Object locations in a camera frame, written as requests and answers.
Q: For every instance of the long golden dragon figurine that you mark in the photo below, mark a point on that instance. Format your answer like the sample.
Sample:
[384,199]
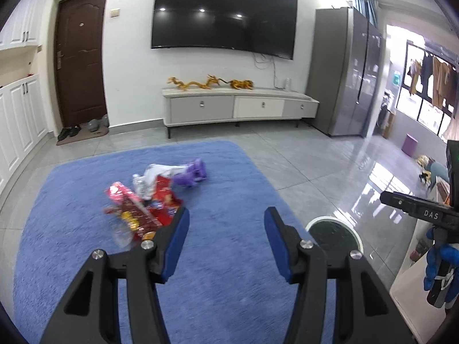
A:
[188,85]

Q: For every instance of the red pink snack packet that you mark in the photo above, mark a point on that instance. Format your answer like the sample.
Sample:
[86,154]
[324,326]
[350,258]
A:
[122,191]

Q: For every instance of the hanging clothes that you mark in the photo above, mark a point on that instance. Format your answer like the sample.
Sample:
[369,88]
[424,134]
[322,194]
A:
[439,79]

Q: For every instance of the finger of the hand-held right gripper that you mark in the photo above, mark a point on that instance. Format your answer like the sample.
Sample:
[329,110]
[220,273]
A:
[394,200]

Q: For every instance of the white table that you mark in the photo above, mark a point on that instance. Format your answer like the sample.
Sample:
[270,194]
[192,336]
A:
[412,283]

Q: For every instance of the blue shaggy rug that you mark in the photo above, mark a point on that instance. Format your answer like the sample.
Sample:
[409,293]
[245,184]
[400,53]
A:
[222,193]

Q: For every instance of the clear plastic bottle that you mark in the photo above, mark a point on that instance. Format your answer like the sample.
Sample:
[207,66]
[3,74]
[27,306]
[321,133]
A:
[140,186]

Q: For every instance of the golden tiger figurine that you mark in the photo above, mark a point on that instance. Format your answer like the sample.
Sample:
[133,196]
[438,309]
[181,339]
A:
[242,84]

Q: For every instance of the purple snack packet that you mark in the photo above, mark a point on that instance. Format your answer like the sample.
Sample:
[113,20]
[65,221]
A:
[192,173]

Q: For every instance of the clear plastic wrapper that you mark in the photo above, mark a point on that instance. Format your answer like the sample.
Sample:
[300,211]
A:
[122,234]

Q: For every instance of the purple stool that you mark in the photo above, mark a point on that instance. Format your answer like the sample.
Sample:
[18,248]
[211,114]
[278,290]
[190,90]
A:
[408,144]

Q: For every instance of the white floor cabinet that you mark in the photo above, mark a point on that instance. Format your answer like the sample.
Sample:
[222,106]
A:
[21,122]

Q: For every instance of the grey white television cabinet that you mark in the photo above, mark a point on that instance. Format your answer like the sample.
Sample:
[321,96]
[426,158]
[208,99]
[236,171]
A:
[229,105]

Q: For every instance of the cardboard box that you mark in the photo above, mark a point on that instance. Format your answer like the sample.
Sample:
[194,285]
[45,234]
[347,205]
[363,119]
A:
[389,123]

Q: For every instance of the blue curtain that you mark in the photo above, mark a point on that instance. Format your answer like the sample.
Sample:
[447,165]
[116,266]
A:
[369,10]

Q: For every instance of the red snack bag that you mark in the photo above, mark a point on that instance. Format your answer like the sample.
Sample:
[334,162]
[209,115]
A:
[165,193]

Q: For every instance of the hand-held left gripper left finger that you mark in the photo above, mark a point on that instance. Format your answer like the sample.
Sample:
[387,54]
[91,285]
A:
[177,238]

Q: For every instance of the white plastic bag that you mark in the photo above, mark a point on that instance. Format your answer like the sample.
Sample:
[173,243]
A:
[163,170]

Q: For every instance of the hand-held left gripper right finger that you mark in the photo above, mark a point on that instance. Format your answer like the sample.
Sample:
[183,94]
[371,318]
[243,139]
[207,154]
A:
[276,238]

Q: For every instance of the dark brown door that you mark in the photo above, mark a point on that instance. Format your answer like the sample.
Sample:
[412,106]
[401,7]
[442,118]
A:
[80,61]

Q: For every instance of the white power strip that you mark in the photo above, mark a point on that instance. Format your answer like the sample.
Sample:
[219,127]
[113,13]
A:
[286,84]

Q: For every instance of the black wall television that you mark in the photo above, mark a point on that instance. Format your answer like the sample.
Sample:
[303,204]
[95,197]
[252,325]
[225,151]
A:
[222,10]

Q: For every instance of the grey blue chair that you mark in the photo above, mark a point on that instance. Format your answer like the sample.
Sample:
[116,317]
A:
[439,172]

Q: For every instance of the short golden dragon figurine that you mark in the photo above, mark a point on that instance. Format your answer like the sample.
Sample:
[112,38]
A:
[215,80]

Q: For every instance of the pair of black shoes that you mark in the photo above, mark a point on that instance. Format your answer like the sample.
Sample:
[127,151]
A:
[69,132]

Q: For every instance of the yellow toy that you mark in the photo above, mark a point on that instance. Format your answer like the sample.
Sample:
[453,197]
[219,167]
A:
[423,160]

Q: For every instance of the grey double door refrigerator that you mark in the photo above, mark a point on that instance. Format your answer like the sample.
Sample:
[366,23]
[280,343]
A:
[340,75]

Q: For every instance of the person's right hand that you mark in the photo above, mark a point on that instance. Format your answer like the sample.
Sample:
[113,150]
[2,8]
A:
[432,258]

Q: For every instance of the red snack packet gold print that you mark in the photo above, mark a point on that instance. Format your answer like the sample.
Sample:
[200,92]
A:
[141,218]

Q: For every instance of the beige light switch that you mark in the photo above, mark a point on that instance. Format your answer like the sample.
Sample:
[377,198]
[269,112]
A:
[114,12]

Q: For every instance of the brown doormat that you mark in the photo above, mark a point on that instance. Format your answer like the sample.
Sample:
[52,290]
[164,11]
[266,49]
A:
[91,134]

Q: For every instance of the white wall cabinet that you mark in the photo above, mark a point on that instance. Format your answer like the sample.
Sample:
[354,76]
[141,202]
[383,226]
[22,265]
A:
[25,18]

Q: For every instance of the white round trash bin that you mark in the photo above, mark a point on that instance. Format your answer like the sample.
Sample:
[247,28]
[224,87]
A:
[335,234]

